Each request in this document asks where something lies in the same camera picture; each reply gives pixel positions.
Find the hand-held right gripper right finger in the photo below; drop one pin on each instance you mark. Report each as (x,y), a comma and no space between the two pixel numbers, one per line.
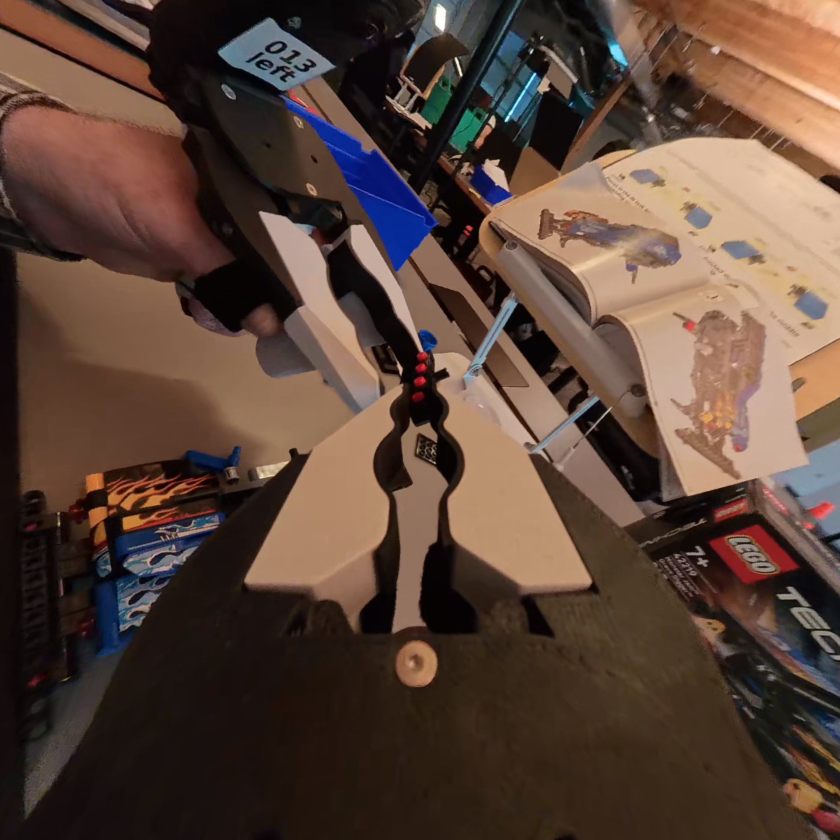
(518,525)

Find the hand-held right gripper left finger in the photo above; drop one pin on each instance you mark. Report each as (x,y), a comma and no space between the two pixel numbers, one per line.
(321,525)

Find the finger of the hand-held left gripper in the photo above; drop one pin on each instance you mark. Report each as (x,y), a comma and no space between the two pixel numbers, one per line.
(387,289)
(328,315)

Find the black beam with red pins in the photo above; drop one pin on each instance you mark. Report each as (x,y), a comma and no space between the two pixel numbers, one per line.
(420,387)

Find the toy truck model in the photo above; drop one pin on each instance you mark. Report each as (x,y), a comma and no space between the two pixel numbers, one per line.
(157,538)

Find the person's left forearm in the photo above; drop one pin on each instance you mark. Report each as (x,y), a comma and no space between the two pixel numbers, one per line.
(19,92)

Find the person's left hand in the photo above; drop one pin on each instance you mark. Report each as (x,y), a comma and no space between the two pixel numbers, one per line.
(98,197)

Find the blue storage bin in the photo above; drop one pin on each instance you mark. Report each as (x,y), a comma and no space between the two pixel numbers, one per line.
(367,190)

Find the black studded plate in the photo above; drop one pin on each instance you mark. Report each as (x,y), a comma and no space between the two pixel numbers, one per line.
(426,450)

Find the black pole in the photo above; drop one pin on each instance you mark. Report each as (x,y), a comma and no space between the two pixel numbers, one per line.
(466,92)

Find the black toy set box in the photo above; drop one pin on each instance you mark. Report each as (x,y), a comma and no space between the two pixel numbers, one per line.
(754,623)

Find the instruction booklet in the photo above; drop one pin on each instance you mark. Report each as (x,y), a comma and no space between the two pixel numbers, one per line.
(689,229)

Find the black perforated panel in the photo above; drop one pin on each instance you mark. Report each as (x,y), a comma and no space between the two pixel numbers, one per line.
(8,525)

